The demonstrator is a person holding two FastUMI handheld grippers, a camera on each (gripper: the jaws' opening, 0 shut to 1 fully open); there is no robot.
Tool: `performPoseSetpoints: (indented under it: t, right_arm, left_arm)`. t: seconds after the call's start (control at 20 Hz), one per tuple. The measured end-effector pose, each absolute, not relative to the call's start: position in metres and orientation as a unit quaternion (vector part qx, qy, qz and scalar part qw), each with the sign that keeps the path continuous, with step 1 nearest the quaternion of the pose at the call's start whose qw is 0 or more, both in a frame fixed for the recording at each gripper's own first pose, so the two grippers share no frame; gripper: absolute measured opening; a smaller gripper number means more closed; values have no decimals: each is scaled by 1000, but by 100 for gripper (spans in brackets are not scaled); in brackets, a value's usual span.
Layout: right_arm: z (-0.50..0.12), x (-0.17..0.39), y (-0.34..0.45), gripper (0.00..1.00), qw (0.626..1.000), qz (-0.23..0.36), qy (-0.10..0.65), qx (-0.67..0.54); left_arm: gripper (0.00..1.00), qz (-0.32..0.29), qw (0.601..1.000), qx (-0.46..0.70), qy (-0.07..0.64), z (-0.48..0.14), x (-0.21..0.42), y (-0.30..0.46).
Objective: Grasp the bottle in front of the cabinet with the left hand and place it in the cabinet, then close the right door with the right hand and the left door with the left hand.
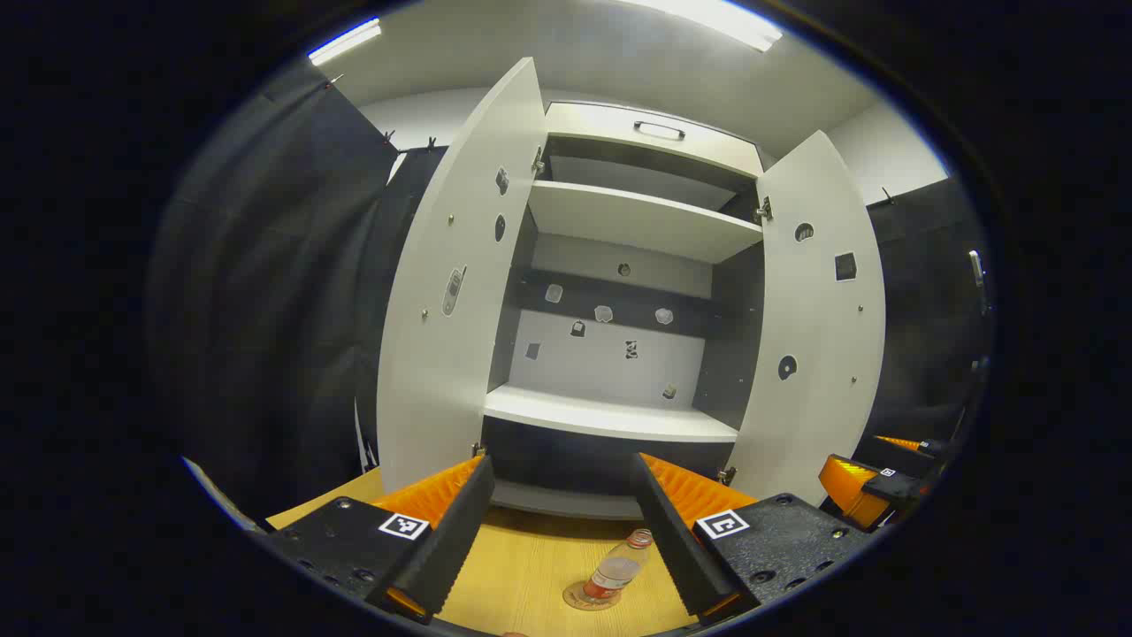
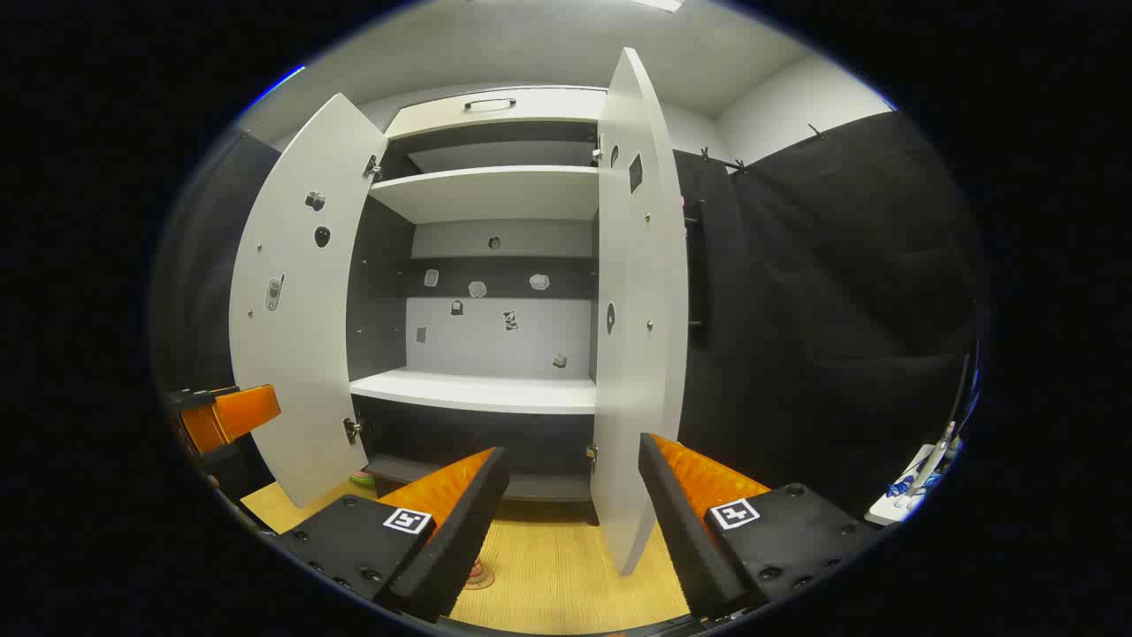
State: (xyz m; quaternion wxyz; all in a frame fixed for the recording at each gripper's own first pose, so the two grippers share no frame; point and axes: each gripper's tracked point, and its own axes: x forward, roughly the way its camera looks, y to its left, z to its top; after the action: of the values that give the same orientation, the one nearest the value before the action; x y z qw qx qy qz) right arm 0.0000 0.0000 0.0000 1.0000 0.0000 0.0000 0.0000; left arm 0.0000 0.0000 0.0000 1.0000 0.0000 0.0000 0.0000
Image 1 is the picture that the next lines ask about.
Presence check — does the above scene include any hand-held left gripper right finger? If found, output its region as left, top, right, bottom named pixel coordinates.
left=630, top=453, right=876, bottom=626

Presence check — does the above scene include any black backdrop cloth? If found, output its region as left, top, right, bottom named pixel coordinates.
left=146, top=62, right=996, bottom=532

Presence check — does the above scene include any clear plastic water bottle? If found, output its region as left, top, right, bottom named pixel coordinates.
left=582, top=529, right=655, bottom=604

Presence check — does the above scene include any white cabinet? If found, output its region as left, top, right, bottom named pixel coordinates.
left=482, top=100, right=766, bottom=521

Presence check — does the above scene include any white cabinet shelf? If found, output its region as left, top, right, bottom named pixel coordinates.
left=484, top=383, right=739, bottom=443
left=528, top=181, right=763, bottom=265

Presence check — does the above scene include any wide ceiling light panel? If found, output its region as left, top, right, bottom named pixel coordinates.
left=619, top=0, right=784, bottom=52

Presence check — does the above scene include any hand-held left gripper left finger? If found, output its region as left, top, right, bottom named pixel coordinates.
left=250, top=454, right=496, bottom=626

